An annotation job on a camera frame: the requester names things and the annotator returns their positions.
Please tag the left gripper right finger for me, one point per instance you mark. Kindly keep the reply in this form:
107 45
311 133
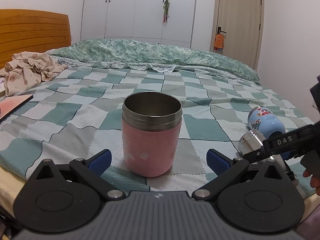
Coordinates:
228 171

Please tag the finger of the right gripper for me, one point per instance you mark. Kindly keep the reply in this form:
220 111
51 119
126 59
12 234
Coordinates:
296 142

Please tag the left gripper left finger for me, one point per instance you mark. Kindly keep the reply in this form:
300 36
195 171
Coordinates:
89 171

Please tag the tall stainless steel cup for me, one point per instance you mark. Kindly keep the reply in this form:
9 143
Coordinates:
251 148

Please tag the pink steel cup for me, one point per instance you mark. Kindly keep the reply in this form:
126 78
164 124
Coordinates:
151 123

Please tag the blue cartoon print cup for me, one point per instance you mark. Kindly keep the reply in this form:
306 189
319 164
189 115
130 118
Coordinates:
264 121

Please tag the person hand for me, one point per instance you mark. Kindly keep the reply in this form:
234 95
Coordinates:
314 181

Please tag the pink flat book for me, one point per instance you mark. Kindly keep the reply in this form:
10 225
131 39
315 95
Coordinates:
11 104

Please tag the beige crumpled clothing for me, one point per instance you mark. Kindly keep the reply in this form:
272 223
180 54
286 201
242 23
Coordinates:
27 70

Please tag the orange hanging bag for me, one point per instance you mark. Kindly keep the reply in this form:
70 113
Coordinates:
218 42

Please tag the green floral duvet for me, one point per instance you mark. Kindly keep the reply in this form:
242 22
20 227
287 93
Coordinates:
131 54

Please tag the beige door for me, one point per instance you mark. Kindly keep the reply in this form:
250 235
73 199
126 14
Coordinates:
241 23

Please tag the wooden headboard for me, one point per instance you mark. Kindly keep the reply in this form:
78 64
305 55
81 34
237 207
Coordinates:
32 30

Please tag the white wardrobe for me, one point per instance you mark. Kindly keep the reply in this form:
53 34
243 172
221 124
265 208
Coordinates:
189 24

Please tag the hanging plant decoration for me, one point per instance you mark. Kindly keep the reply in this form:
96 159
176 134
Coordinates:
166 7

